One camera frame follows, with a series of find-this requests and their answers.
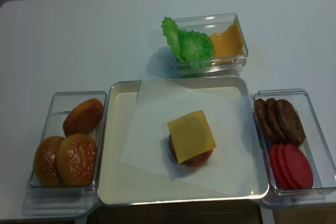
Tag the sesame bun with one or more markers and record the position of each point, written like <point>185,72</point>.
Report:
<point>45,161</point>
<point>76,159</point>

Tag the green lettuce leaf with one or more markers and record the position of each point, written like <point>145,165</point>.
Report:
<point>192,47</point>

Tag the clear lettuce cheese container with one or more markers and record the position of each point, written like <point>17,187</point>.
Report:
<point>218,67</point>

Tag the yellow cheese slice on burger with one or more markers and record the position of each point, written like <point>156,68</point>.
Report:
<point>191,141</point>

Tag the white paper sheet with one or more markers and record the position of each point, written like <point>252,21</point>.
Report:
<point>225,103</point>

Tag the bottom bun on tray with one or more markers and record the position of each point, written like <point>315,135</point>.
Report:
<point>199,163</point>

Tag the brown patty on burger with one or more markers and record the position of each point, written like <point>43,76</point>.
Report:
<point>195,159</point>

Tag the yellow cheese slice in container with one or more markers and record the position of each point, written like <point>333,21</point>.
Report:
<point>228,43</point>

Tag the orange bottom bun piece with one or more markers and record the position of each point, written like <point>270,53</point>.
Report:
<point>84,117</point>

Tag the left brown meat patty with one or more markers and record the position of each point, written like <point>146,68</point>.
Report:
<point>260,114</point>

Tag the brown meat patty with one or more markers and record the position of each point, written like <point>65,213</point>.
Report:
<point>260,114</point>
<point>289,122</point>
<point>272,121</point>

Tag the white serving tray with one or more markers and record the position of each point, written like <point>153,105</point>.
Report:
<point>123,184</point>

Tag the middle brown meat patty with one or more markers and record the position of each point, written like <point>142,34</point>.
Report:
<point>272,121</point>

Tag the clear bun container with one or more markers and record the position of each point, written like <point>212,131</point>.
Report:
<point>61,105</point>

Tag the right brown meat patty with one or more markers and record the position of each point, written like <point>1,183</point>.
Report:
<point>289,122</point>

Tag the left red tomato slice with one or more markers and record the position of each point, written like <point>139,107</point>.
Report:
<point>281,180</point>

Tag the middle red tomato slice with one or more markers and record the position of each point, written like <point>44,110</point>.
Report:
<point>290,185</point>

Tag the clear patty tomato container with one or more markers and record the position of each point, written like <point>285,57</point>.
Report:
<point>314,148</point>

